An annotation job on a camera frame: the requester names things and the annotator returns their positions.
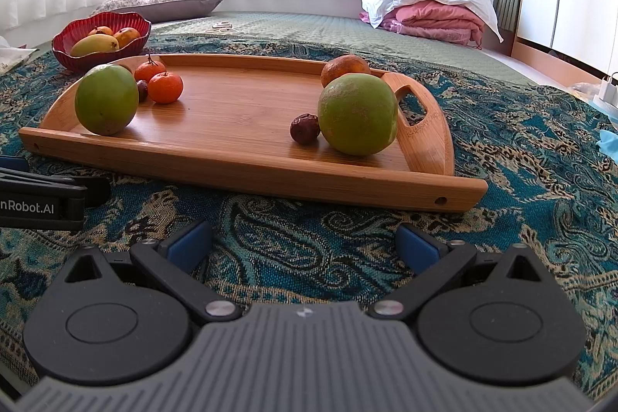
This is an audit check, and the floral grey pillow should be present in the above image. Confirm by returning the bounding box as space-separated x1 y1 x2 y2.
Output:
89 0 224 24

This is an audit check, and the wooden serving tray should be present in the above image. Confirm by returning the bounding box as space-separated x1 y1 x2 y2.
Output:
18 53 489 214

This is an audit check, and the light blue cloth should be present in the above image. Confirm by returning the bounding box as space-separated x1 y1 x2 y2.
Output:
596 129 618 157

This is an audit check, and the red scalloped bowl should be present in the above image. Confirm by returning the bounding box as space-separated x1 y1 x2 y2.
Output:
51 12 152 72

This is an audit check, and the large blemished orange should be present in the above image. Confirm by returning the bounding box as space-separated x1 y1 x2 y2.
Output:
321 54 372 88

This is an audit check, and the teal paisley blanket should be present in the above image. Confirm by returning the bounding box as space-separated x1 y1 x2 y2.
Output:
0 32 618 403

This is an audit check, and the white charger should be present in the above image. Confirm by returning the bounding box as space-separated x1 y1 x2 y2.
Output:
599 74 618 108

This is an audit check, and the folded pink blanket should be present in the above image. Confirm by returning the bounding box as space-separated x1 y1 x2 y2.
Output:
360 0 486 47

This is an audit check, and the green quilted mattress pad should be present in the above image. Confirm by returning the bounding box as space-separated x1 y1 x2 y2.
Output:
145 11 537 87

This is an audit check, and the orange-red mango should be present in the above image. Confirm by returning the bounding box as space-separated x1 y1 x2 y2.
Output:
113 27 142 49

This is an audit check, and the small tangerine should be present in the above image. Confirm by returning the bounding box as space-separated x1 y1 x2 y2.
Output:
134 54 167 83
148 72 184 104

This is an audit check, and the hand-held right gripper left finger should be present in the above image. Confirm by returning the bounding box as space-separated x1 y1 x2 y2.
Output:
64 220 243 324

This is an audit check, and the dark red date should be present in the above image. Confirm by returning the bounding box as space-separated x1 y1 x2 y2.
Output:
290 113 321 146

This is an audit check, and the large yellow-green mango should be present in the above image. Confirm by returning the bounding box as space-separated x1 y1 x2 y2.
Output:
71 34 120 58

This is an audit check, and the green round fruit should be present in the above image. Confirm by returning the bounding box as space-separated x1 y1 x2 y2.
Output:
75 64 140 136
317 74 399 157

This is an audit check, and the printed plastic bag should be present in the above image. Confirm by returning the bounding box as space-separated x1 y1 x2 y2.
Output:
0 36 37 75

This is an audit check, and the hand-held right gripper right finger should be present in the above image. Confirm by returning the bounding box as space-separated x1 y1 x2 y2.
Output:
367 223 545 323

